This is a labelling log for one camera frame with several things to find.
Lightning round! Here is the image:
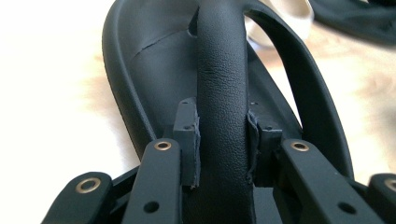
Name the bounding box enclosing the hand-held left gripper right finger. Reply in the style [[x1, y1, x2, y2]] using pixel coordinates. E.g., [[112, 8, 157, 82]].
[[247, 102, 284, 189]]

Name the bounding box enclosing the black flip-flop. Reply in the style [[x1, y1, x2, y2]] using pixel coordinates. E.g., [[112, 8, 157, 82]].
[[101, 0, 355, 224], [307, 0, 396, 48]]

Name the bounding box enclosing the cream clog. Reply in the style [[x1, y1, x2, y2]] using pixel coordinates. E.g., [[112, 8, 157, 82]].
[[245, 0, 315, 49]]

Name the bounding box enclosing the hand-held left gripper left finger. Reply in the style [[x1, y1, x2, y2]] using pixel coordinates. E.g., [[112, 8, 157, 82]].
[[172, 96, 201, 189]]

